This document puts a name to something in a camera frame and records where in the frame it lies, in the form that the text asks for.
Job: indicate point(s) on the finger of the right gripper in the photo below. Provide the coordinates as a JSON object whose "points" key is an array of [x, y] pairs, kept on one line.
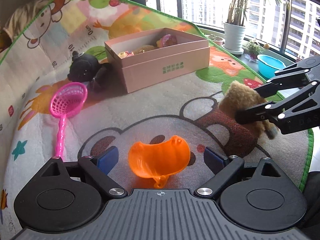
{"points": [[284, 81], [260, 113]]}

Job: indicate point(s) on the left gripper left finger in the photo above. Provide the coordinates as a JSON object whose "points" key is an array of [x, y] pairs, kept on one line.
{"points": [[96, 170]]}

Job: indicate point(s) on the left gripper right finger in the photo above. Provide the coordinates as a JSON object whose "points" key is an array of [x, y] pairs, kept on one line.
{"points": [[227, 171]]}

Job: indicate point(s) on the brown plush teddy bear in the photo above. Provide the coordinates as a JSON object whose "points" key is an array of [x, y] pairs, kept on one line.
{"points": [[240, 97]]}

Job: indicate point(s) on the orange plastic toy scoop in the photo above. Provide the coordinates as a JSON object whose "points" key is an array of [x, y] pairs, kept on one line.
{"points": [[159, 161]]}

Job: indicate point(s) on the black plush toy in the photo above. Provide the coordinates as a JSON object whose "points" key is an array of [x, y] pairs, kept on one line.
{"points": [[87, 68]]}

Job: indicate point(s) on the blue plastic basin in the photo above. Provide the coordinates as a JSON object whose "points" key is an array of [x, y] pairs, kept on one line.
{"points": [[268, 65]]}

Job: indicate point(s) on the small potted flower plant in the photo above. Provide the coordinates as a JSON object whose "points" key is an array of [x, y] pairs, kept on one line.
{"points": [[253, 49]]}

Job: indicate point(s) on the colourful cartoon play mat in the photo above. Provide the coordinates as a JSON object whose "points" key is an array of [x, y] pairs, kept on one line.
{"points": [[179, 97]]}

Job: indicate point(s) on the pink plastic toy net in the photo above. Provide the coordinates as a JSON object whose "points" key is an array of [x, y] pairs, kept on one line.
{"points": [[67, 102]]}

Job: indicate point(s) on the white plant pot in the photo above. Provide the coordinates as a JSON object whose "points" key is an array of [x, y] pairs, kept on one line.
{"points": [[234, 36]]}

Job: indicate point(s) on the small yellow toy in box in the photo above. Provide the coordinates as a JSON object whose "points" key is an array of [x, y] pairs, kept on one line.
{"points": [[125, 54]]}

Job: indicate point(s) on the pink cardboard box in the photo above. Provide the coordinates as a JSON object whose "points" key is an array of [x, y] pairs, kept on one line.
{"points": [[190, 54]]}

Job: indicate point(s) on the brown plush in box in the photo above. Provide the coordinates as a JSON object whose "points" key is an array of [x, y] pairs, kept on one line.
{"points": [[143, 49]]}

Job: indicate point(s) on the pink donut toy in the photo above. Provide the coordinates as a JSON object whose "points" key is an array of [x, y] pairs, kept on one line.
{"points": [[166, 41]]}

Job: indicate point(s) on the beige covered sofa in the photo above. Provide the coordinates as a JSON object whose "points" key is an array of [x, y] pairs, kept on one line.
{"points": [[21, 17]]}

